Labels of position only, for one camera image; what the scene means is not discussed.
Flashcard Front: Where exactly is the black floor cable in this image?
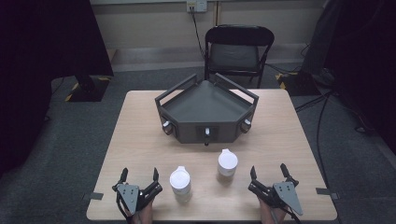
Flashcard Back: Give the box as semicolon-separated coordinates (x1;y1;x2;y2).
293;89;338;114
315;92;332;189

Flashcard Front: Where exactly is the black power cable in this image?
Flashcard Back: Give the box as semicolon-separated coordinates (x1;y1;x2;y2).
190;7;207;61

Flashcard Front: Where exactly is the person's right hand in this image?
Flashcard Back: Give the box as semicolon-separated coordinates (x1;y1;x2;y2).
258;199;290;224

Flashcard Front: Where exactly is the dark curtain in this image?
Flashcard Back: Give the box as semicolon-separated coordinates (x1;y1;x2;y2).
0;0;115;179
299;0;396;154

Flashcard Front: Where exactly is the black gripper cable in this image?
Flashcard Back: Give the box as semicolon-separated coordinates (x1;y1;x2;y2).
279;206;303;224
115;192;132;223

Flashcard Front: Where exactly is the black stand base striped tape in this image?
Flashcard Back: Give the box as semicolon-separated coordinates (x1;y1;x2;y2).
275;71;322;97
64;74;113;104

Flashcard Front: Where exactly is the clear jar with white lid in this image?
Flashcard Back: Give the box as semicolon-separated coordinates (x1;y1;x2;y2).
168;165;193;203
216;147;239;185

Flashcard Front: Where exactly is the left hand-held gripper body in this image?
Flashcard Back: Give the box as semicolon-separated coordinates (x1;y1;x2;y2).
112;181;163;216

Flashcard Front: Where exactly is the white wall socket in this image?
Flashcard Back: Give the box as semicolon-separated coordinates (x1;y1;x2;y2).
185;0;208;14

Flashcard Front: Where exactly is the grey tape strip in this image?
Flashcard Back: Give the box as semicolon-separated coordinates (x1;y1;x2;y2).
315;187;341;201
82;191;105;202

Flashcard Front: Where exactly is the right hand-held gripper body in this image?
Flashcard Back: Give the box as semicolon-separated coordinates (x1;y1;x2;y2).
247;180;304;217

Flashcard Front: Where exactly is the black folding chair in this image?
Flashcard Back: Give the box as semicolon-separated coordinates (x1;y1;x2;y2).
203;24;276;90

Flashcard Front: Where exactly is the person's left hand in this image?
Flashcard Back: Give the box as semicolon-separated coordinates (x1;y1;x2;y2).
125;201;154;224

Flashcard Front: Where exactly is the dark grey corner rack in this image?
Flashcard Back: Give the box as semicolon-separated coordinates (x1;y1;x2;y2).
154;72;261;147

